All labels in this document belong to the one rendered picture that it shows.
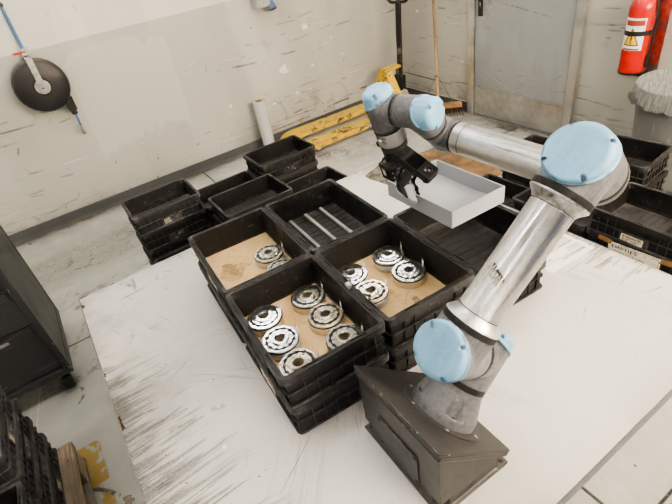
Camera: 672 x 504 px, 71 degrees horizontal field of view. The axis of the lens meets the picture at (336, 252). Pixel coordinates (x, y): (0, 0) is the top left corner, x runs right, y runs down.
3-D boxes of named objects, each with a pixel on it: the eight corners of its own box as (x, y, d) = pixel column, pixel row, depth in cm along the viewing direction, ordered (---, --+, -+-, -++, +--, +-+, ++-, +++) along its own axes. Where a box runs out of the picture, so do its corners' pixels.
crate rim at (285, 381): (388, 330, 118) (387, 323, 117) (283, 390, 108) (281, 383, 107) (313, 258, 148) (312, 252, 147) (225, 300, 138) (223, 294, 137)
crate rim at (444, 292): (477, 279, 129) (477, 272, 127) (388, 330, 118) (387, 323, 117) (390, 222, 158) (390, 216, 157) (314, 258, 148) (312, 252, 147)
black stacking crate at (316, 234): (392, 245, 164) (389, 217, 157) (319, 281, 154) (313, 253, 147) (335, 204, 193) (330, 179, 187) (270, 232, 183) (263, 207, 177)
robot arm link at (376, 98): (380, 99, 106) (352, 98, 111) (394, 138, 113) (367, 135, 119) (399, 79, 109) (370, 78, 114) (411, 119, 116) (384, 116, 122)
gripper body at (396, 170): (402, 163, 133) (389, 128, 125) (424, 171, 127) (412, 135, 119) (383, 180, 131) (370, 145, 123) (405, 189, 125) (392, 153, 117)
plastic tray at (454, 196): (503, 201, 132) (505, 186, 130) (452, 228, 125) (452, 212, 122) (436, 173, 152) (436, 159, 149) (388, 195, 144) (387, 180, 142)
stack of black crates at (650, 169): (658, 225, 255) (681, 147, 228) (622, 252, 242) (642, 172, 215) (585, 199, 285) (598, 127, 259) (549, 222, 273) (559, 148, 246)
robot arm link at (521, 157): (648, 173, 93) (448, 115, 123) (642, 155, 85) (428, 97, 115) (618, 225, 95) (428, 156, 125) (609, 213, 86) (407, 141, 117)
